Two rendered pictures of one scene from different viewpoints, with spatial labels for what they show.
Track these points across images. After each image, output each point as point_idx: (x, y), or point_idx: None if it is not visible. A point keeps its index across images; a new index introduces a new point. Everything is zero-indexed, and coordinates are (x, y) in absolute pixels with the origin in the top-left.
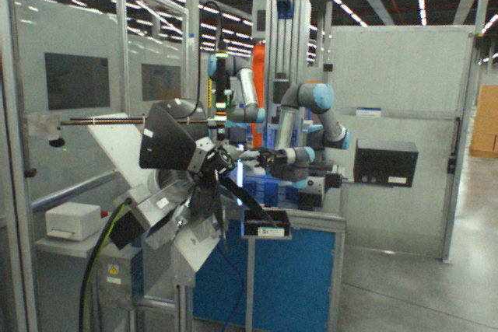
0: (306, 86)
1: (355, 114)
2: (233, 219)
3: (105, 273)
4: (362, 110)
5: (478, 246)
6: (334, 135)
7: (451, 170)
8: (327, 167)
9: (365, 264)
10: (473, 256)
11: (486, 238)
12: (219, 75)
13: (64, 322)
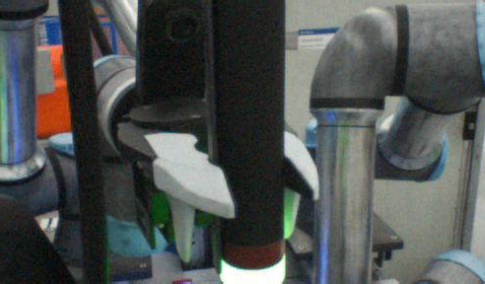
0: (433, 19)
1: (297, 46)
2: None
3: None
4: (311, 36)
5: (482, 244)
6: (423, 154)
7: (471, 133)
8: (388, 239)
9: None
10: None
11: (480, 222)
12: (257, 44)
13: None
